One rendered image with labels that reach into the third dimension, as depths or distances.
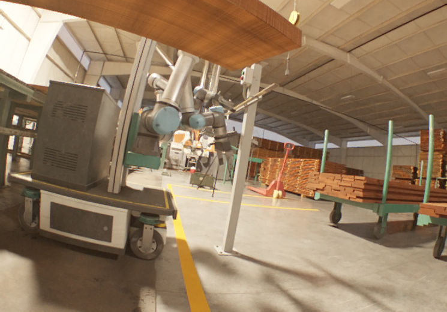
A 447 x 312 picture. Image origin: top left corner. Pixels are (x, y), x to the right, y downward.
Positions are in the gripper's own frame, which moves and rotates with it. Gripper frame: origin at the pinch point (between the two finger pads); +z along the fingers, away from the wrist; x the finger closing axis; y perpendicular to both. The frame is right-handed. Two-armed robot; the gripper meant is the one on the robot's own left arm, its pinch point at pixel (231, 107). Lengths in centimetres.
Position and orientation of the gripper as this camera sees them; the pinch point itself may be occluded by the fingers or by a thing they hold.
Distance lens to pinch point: 159.5
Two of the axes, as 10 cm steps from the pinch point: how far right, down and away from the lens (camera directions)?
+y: 5.3, -8.4, 1.2
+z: 8.2, 4.8, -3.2
